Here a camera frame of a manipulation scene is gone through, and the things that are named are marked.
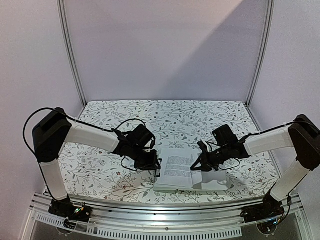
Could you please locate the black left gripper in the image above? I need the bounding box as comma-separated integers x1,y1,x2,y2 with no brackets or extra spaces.
129,144,161,171

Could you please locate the printed text paper sheet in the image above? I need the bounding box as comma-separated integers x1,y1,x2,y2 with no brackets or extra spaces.
153,148,228,192

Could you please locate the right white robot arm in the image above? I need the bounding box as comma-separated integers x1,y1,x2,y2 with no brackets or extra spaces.
190,114,320,218

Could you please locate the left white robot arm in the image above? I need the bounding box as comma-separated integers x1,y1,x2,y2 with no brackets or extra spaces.
28,107,161,217

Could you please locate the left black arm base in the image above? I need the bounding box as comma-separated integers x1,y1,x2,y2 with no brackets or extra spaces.
48,196,93,223

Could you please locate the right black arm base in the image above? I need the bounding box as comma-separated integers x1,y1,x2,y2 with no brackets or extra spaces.
240,193,292,225

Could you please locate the floral patterned table mat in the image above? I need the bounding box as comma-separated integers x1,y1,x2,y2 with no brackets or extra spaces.
59,100,279,205

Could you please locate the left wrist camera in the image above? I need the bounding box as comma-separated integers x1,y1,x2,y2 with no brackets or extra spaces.
127,124,156,149

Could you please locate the front aluminium rail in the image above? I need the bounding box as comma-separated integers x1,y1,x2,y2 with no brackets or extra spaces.
29,192,304,227

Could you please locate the perforated white cable tray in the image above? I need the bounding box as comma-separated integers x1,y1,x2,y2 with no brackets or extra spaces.
31,213,243,240

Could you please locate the right aluminium corner post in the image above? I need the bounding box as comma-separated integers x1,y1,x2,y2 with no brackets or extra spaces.
245,0,275,108

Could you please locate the aluminium corner post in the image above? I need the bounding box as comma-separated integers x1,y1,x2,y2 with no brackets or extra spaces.
57,0,88,107
245,0,275,108

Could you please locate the left aluminium corner post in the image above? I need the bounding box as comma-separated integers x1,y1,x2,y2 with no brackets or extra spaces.
57,0,88,107

